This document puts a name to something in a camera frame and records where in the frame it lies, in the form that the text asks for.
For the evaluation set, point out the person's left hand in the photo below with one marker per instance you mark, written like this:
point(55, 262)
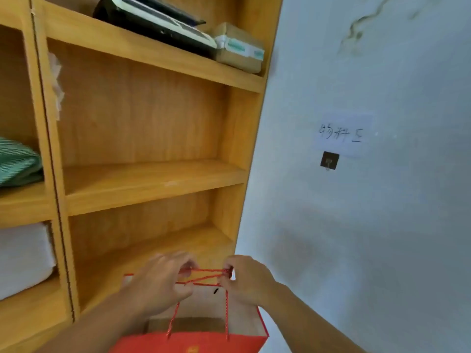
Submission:
point(160, 283)

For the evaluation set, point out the dark adhesive wall hook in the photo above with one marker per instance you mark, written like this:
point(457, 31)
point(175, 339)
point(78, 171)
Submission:
point(329, 160)

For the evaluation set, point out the red paper gift bag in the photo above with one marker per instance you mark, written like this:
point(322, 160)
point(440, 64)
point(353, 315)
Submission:
point(206, 327)

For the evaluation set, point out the white crumpled paper scrap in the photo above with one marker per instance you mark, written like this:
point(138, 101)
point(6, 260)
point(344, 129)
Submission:
point(56, 84)

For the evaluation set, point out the cardboard box with green tape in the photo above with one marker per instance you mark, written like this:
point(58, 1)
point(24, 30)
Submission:
point(239, 47)

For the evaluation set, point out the person's left forearm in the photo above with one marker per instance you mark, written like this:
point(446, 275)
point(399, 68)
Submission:
point(99, 323)

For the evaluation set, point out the person's right thumb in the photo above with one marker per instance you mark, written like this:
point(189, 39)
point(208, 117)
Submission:
point(225, 284)

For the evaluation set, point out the person's left thumb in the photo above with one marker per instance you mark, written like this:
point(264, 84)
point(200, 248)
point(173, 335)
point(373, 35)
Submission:
point(186, 290)

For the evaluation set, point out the person's right forearm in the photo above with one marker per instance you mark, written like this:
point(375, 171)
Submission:
point(312, 323)

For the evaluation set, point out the person's right hand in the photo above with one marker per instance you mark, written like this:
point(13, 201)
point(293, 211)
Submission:
point(250, 281)

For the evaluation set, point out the black and white printer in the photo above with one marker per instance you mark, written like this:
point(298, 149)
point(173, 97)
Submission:
point(154, 21)

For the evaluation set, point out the white folded cloth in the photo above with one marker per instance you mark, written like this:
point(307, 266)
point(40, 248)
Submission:
point(24, 259)

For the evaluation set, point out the wooden shelf unit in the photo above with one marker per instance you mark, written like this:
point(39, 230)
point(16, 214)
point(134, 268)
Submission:
point(139, 143)

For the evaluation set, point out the green striped folded cloth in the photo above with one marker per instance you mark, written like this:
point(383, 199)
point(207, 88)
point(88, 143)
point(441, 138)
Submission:
point(18, 163)

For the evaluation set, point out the white paper wall label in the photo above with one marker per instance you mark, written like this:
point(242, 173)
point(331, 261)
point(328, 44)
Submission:
point(344, 135)

